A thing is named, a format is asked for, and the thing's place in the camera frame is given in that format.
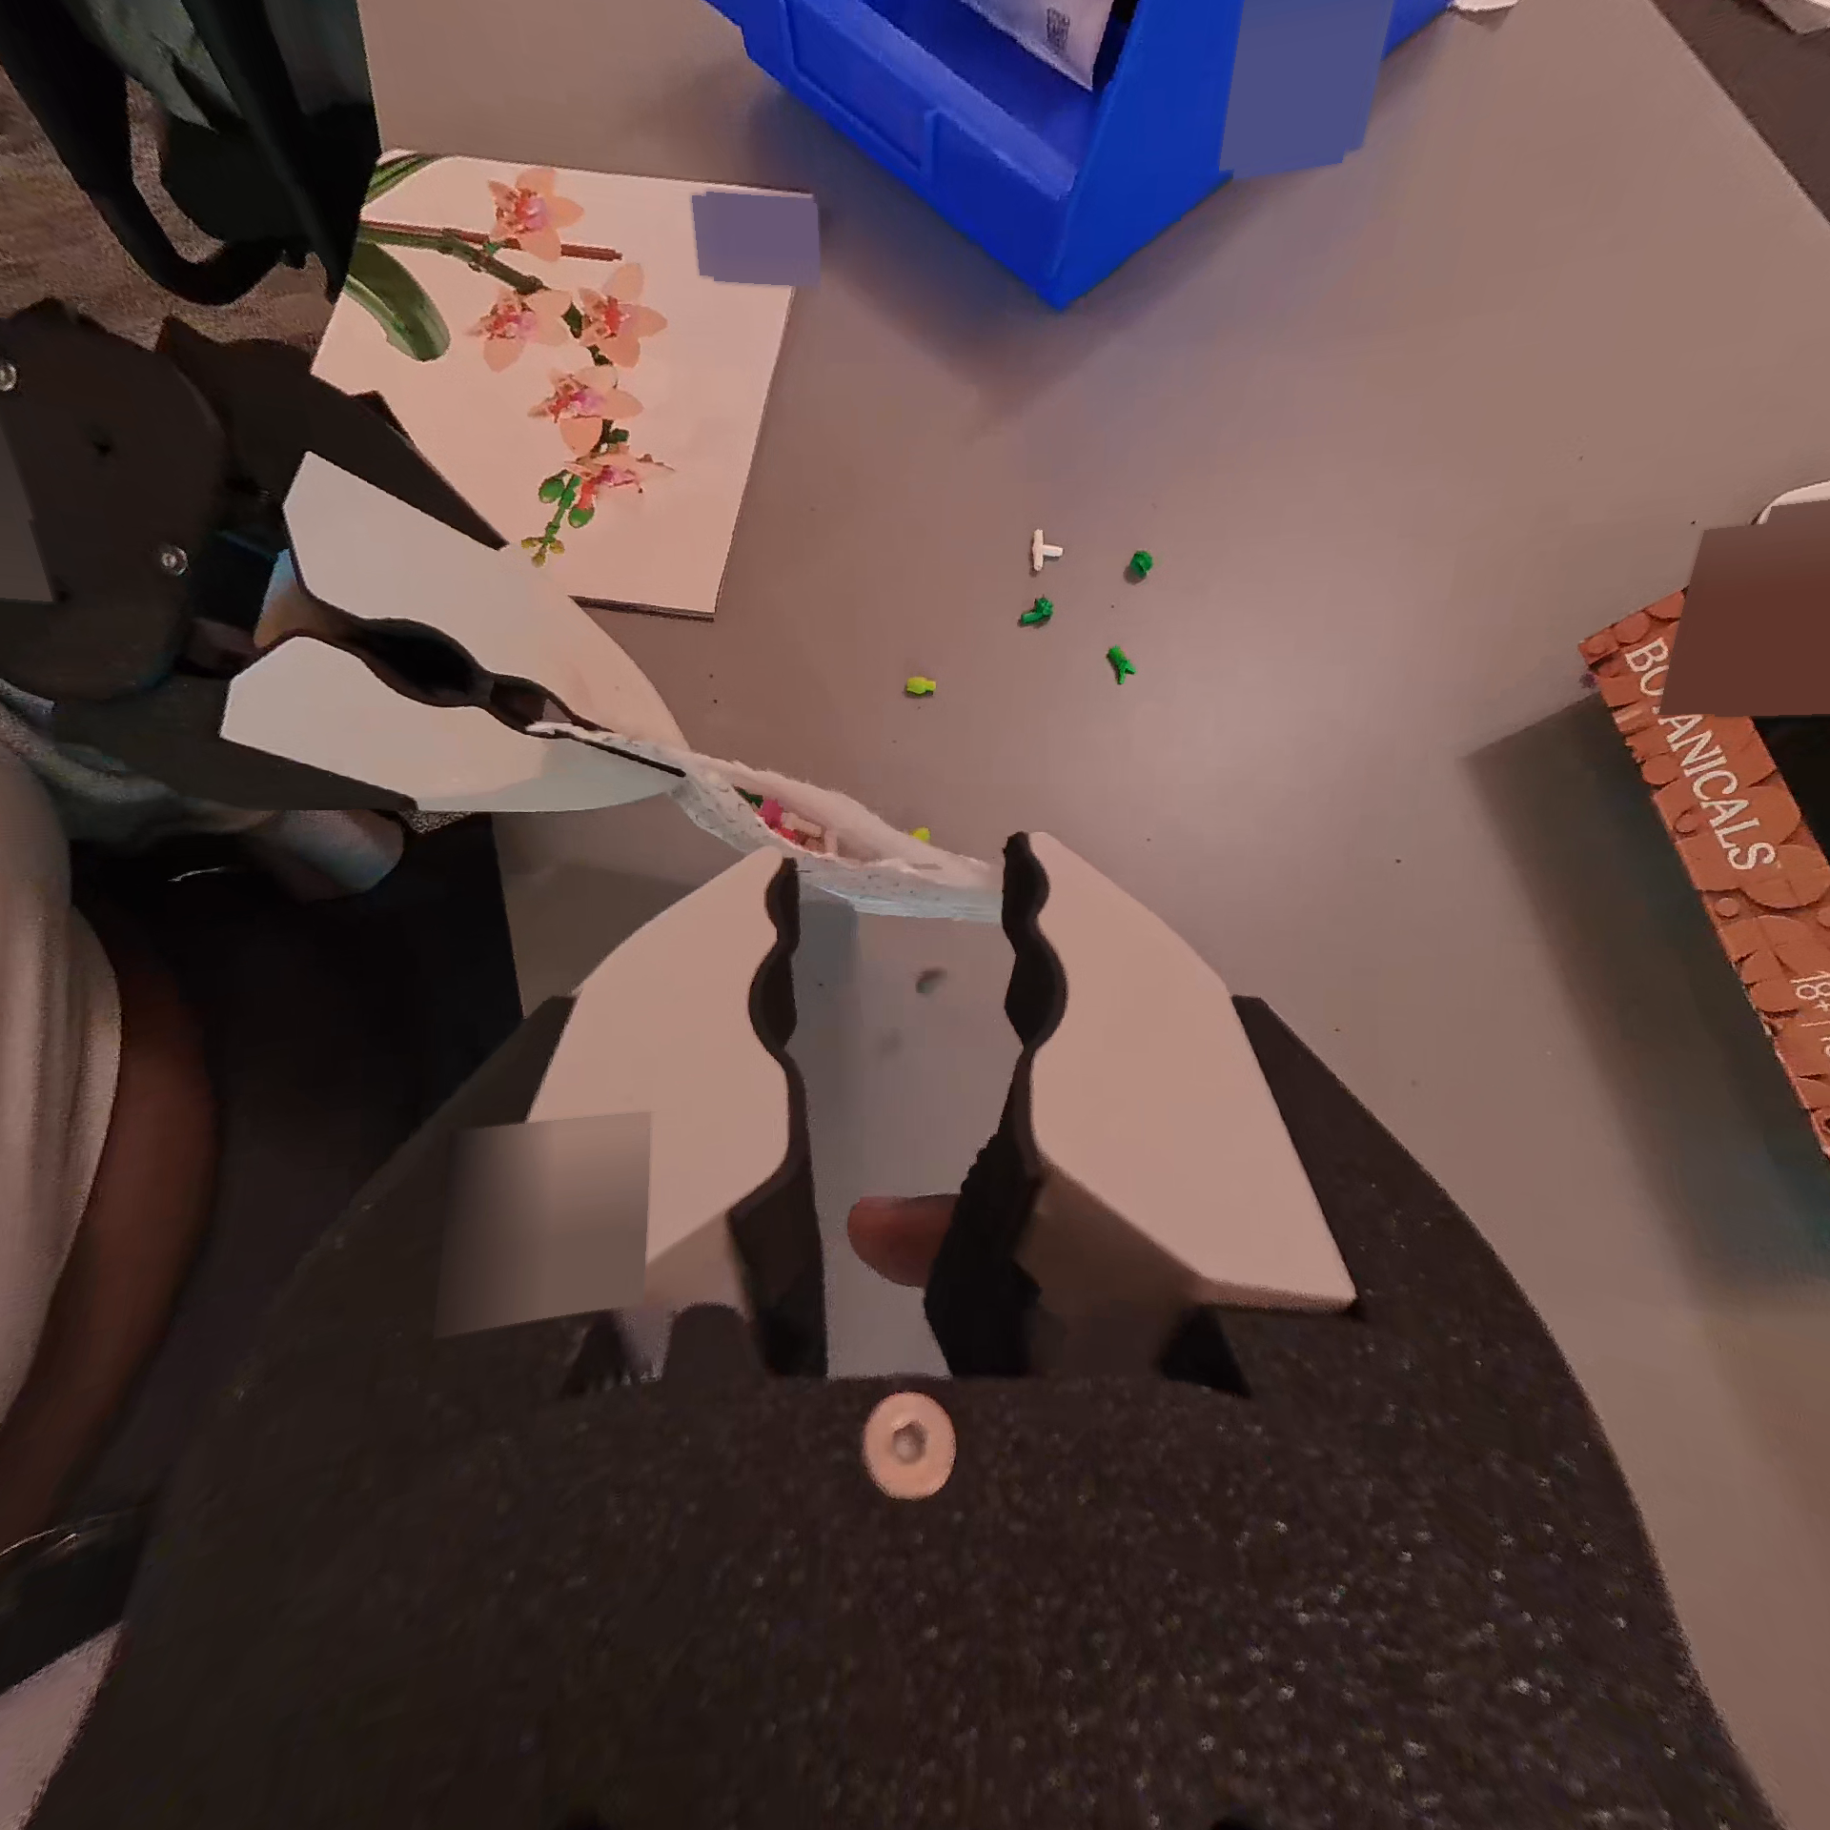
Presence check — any blue plastic bin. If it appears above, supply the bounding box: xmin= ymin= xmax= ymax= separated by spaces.
xmin=704 ymin=0 xmax=1449 ymax=312

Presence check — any white paper bag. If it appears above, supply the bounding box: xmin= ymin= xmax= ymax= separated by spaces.
xmin=956 ymin=0 xmax=1146 ymax=97

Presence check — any dark orchid picture box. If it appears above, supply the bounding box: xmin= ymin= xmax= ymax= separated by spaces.
xmin=1577 ymin=520 xmax=1830 ymax=1162

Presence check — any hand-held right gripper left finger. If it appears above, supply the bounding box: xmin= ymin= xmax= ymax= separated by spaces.
xmin=527 ymin=853 xmax=832 ymax=1378

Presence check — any person's left forearm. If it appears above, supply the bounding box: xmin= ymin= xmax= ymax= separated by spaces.
xmin=0 ymin=743 xmax=224 ymax=1475

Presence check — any white paper bag circle print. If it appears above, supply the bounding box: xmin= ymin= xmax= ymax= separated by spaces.
xmin=527 ymin=718 xmax=1007 ymax=926

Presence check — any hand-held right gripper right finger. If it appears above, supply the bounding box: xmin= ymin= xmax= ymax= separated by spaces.
xmin=923 ymin=829 xmax=1362 ymax=1378

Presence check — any person's right hand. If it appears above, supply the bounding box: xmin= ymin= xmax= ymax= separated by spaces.
xmin=847 ymin=1195 xmax=958 ymax=1284

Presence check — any grey desk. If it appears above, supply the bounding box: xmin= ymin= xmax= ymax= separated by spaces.
xmin=350 ymin=0 xmax=1830 ymax=1830

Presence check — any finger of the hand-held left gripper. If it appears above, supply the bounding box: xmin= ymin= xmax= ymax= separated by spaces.
xmin=254 ymin=449 xmax=689 ymax=748
xmin=218 ymin=634 xmax=687 ymax=817

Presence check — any dark green bag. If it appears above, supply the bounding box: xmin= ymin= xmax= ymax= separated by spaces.
xmin=0 ymin=0 xmax=382 ymax=308

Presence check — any orchid picture instruction booklet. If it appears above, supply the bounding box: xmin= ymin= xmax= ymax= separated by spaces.
xmin=310 ymin=148 xmax=801 ymax=621

